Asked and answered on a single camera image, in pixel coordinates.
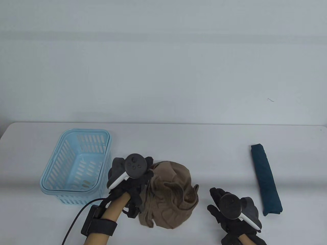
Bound person's right hand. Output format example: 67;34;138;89
207;188;266;245

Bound person's left hand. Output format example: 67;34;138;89
107;156;155;212

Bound tan garment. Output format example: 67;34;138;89
139;161;200;229

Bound dark teal shorts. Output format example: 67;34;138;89
250;144;283;217

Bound black forearm sensor box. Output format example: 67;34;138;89
81;205;102;236

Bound person's left forearm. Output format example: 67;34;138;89
86;193;130;245

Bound black and white controller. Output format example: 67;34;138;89
107;154;148;190
220;193;262;229

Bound light blue plastic basket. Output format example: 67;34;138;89
40;128;113;206

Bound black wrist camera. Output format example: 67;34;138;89
123;200;140;219
221;234;240;245

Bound black forearm strap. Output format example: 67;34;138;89
88;218;118;236

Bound black cable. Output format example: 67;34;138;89
62;198;108;245

